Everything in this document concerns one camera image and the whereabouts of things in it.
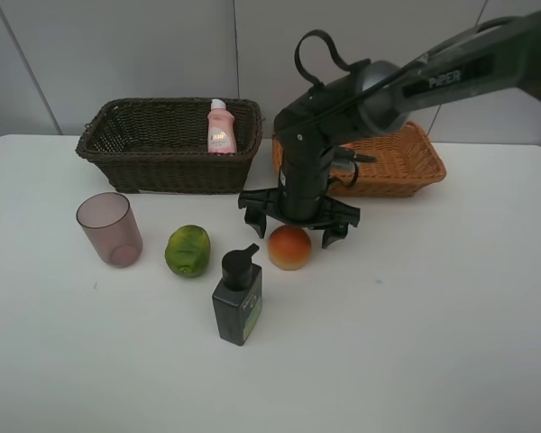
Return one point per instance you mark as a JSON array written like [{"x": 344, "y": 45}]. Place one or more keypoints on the dark brown wicker basket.
[{"x": 160, "y": 145}]

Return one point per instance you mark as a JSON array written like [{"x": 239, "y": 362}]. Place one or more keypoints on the green lime fruit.
[{"x": 188, "y": 250}]

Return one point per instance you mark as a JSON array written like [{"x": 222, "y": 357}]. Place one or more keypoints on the orange wicker basket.
[{"x": 406, "y": 162}]

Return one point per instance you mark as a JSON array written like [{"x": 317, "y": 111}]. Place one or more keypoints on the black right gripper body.
[{"x": 300, "y": 199}]

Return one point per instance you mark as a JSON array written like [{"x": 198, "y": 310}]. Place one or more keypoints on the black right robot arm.
[{"x": 375, "y": 98}]

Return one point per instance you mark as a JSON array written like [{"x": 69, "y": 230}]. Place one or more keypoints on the red yellow peach fruit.
[{"x": 289, "y": 248}]

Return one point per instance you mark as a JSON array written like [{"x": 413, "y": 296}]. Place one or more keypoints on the black pump soap bottle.
[{"x": 237, "y": 298}]

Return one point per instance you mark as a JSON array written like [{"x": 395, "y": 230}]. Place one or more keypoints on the pink lotion bottle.
[{"x": 220, "y": 134}]

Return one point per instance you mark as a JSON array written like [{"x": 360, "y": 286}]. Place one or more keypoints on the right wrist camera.
[{"x": 347, "y": 159}]

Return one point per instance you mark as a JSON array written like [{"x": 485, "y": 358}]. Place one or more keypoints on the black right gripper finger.
[
  {"x": 256, "y": 220},
  {"x": 334, "y": 233}
]

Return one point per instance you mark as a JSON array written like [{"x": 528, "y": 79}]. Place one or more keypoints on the translucent purple plastic cup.
[{"x": 108, "y": 222}]

